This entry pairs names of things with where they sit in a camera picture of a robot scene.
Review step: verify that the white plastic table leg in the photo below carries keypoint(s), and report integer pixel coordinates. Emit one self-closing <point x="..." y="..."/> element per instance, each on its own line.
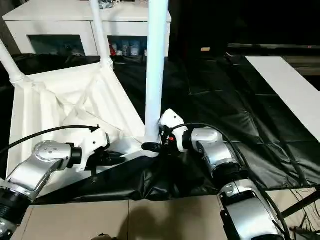
<point x="10" y="65"/>
<point x="100" y="37"/>
<point x="156" y="75"/>

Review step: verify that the white plastic table top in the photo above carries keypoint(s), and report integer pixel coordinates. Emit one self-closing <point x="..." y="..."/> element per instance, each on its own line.
<point x="50" y="112"/>

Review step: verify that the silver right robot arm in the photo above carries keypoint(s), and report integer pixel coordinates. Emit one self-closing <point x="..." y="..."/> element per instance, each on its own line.
<point x="212" y="150"/>

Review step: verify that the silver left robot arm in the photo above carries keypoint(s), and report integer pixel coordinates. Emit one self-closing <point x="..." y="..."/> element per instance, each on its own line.
<point x="45" y="152"/>

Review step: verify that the black mat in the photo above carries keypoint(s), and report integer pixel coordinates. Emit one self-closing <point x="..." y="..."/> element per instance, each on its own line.
<point x="225" y="100"/>

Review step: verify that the white side table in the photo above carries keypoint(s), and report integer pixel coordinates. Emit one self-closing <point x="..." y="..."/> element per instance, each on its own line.
<point x="287" y="87"/>

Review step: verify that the white cabinet with glass doors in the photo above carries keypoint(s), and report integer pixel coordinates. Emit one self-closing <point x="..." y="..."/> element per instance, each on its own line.
<point x="50" y="27"/>

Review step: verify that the black tripod leg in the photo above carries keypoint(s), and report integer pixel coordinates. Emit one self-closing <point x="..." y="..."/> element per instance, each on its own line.
<point x="300" y="203"/>

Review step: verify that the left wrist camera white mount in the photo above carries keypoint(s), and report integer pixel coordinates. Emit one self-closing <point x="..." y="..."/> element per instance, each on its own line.
<point x="92" y="142"/>

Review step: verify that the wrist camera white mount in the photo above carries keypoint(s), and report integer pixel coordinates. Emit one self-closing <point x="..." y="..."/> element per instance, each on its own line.
<point x="171" y="117"/>
<point x="92" y="142"/>

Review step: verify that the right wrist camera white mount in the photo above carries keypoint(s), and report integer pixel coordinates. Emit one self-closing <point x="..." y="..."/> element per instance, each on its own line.
<point x="171" y="117"/>

